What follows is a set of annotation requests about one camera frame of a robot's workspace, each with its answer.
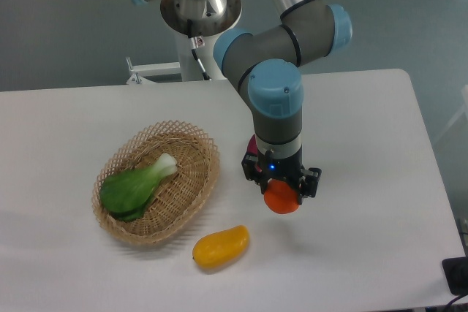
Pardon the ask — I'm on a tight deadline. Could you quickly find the orange fruit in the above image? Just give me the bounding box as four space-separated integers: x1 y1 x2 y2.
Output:
264 180 299 214

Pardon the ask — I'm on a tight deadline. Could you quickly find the woven wicker basket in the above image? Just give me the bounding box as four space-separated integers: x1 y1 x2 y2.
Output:
91 119 221 247

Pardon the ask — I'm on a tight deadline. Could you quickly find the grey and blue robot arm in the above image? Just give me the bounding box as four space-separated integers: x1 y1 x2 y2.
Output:
132 0 352 204

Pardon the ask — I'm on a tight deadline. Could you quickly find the yellow mango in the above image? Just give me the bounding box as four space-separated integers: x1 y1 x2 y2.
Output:
192 225 250 270

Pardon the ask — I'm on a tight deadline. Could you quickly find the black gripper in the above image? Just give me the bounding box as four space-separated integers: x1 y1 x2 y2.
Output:
241 147 322 205

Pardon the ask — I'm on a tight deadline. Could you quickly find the black cable on pedestal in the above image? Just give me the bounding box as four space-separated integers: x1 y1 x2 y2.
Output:
186 18 212 82

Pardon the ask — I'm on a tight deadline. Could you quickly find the green bok choy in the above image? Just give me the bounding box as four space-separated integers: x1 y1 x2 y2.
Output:
99 153 177 222

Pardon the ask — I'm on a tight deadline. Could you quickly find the white bracket with bolt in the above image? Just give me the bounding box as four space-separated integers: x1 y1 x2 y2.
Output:
126 56 182 85

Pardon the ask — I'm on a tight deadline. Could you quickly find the black device at table edge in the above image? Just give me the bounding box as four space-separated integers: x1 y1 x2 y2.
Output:
442 256 467 295

